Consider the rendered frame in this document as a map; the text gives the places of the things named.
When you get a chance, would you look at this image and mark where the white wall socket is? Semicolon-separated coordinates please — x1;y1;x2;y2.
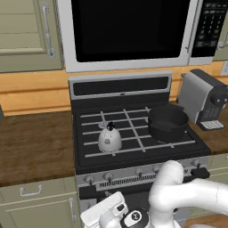
220;60;228;76

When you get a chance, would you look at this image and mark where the silver base cupboard handle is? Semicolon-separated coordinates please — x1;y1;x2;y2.
68;197;77;224

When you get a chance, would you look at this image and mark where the black and steel stove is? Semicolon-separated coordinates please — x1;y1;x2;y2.
68;70;212;228

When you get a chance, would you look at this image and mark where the grey coffee machine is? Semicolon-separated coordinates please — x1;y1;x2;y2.
176;69;228;132

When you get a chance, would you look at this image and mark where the silver wall cupboard handle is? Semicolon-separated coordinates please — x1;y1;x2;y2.
40;2;56;58
216;40;228;51

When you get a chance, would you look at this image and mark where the green wall cupboard door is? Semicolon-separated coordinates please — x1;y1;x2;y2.
0;0;64;74
212;17;228;62

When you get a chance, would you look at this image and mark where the white kettle with black lid knob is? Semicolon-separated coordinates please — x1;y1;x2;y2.
97;121;123;153

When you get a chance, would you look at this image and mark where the white microwave oven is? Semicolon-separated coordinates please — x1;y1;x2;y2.
55;0;228;74

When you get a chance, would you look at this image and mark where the black cooking pot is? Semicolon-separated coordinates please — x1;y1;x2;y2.
147;103;191;144

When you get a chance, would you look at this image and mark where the green drawer front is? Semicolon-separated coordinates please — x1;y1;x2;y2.
207;152;228;184
0;176;78;207

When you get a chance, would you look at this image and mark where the white microwave door handle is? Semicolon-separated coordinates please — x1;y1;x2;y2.
185;0;200;54

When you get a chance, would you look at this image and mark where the green base cupboard door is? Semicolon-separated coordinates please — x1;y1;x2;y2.
0;196;82;228

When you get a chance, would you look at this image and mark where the silver drawer handle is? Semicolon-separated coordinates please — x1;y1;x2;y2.
19;184;44;198

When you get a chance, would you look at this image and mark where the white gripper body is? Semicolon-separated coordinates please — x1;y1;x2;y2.
80;191;129;228

